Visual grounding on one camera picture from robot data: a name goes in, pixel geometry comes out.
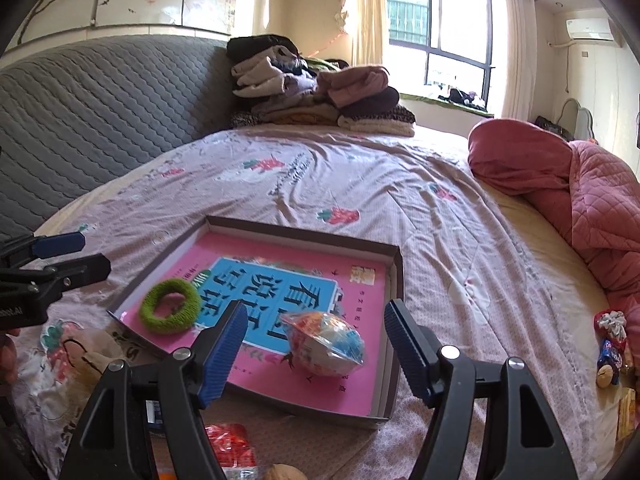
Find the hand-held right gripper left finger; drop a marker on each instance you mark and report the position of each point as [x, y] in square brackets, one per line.
[222, 355]

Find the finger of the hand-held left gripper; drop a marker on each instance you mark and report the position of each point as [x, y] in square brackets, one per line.
[57, 245]
[82, 270]

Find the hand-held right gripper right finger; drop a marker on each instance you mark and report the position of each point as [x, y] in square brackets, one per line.
[407, 355]

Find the pink tray box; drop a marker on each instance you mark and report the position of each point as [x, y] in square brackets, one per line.
[385, 340]

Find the beige black-trimmed hair scrunchie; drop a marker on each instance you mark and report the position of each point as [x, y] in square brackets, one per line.
[85, 360]

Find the person's left hand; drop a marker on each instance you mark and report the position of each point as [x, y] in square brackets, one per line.
[6, 360]

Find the green knitted hair scrunchie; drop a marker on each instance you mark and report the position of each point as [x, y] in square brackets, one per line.
[150, 310]

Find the plastic-wrapped colourful ball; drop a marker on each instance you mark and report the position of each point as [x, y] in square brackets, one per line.
[325, 345]

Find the red snack packet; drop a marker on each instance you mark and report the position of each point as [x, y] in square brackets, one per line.
[230, 442]

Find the pink and blue book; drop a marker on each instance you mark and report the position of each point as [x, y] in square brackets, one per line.
[280, 280]

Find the tan round object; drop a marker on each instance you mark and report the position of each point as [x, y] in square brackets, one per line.
[284, 474]

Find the grey quilted headboard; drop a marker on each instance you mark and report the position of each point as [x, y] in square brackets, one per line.
[100, 110]

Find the cream bed sheet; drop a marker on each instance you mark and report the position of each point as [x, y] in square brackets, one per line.
[530, 240]

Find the strawberry printed bedspread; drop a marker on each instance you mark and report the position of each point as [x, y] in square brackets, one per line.
[350, 180]

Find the heap of small snack packets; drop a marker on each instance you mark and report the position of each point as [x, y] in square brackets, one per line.
[610, 355]

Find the yellow packet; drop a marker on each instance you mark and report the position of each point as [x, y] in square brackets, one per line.
[627, 415]

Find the pink quilted blanket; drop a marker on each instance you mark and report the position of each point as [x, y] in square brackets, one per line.
[590, 195]

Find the green windowsill cushion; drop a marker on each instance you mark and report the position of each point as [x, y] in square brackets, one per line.
[425, 102]

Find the dark clothes on windowsill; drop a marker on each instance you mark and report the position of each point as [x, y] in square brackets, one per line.
[462, 97]

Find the pile of folded clothes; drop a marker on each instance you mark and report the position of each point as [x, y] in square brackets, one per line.
[310, 95]

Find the white-framed vanity mirror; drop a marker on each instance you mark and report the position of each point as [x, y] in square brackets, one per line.
[575, 117]

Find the cream curtain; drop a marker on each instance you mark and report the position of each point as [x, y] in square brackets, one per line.
[517, 50]
[362, 15]

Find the black-framed window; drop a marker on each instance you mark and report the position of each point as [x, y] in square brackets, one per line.
[450, 25]

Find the white air conditioner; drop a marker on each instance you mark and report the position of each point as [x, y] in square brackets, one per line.
[590, 29]

